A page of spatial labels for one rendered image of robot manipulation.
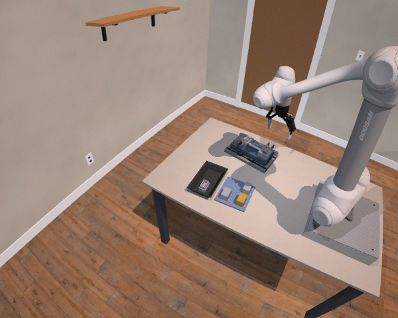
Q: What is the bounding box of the yellow-orange block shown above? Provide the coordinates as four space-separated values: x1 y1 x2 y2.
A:
236 193 247 207

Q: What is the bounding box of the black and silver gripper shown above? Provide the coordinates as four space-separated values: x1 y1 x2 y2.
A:
266 105 296 140

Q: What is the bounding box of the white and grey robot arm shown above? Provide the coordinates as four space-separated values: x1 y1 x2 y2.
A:
253 46 398 227

